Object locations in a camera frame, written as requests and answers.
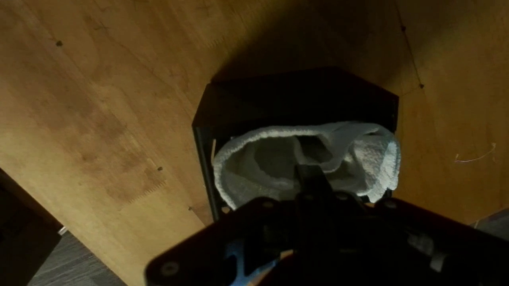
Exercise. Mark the black perforated box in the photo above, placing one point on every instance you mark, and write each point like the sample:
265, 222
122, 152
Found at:
232, 107

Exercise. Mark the light blue cloth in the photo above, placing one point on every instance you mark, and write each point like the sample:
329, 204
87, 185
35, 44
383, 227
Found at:
359, 158

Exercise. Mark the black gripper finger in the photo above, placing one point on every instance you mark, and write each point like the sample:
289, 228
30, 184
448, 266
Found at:
315, 193

